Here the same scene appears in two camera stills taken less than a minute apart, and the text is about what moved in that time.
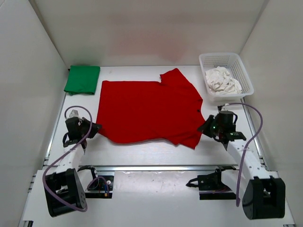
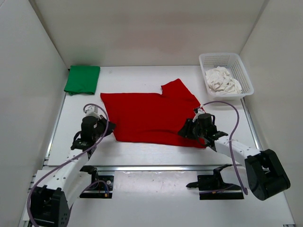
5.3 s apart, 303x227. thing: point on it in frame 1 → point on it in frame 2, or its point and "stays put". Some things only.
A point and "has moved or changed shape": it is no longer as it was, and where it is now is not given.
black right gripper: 204,128 → 186,131
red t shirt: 166,112 has moved or changed shape
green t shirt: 82,79 stays put
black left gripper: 95,127 → 102,120
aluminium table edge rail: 159,168 stays put
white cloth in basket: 219,82 stays put
